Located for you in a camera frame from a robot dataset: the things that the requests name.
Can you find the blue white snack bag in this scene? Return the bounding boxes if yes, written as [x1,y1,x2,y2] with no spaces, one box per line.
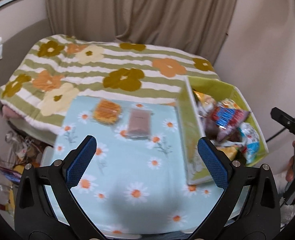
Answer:
[239,122,260,165]

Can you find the red blue snack bag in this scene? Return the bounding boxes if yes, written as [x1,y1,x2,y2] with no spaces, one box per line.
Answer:
[204,105,250,142]

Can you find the white sleeve forearm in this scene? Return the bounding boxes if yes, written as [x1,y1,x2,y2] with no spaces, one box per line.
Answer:
[272,172,295,228]

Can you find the right hand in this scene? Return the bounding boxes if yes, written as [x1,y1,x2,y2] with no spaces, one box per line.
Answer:
[286,156,295,200]

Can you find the blue daisy tablecloth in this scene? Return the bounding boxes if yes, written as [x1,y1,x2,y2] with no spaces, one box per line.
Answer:
[42,96,223,235]

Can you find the green cardboard storage box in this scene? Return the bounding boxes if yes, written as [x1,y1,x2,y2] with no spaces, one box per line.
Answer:
[176,76,268,185]

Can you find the orange waffle snack packet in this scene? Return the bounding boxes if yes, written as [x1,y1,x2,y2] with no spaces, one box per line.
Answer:
[93,99,122,125]

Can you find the brown flat snack packet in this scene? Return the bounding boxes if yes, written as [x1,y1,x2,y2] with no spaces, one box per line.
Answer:
[127,108,151,138]

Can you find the striped floral blanket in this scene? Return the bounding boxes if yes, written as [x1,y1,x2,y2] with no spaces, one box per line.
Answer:
[0,34,218,134]

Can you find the beige curtain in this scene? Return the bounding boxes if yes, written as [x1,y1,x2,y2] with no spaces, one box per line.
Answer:
[46,0,237,62]

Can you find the black cable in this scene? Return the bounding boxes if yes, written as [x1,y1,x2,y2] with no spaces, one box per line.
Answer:
[265,103,295,143]

